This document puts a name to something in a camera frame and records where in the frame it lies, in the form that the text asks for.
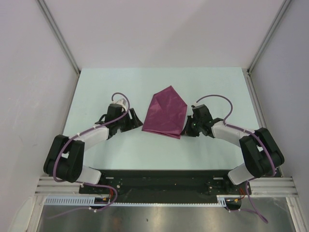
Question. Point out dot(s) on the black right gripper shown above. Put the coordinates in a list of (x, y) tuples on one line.
[(187, 130)]

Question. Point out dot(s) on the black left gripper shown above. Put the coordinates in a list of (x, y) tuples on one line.
[(133, 123)]

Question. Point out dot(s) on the purple cloth napkin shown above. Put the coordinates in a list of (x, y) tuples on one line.
[(166, 114)]

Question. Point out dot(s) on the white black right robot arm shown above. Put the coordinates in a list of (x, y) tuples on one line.
[(260, 152)]

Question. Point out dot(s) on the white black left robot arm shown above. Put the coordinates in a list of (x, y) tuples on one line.
[(65, 160)]

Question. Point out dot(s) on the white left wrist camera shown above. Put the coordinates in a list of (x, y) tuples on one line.
[(122, 102)]

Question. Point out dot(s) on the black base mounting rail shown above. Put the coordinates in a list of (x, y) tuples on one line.
[(168, 184)]

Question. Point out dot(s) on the right aluminium side rail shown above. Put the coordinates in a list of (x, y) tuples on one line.
[(265, 89)]

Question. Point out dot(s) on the white slotted cable duct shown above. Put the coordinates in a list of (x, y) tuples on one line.
[(210, 201)]

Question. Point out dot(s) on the left aluminium frame post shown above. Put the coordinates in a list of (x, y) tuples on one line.
[(47, 14)]

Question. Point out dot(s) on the aluminium frame post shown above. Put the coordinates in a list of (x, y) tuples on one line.
[(270, 33), (47, 14)]

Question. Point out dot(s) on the right aluminium frame post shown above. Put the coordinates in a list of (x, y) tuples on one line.
[(270, 33)]

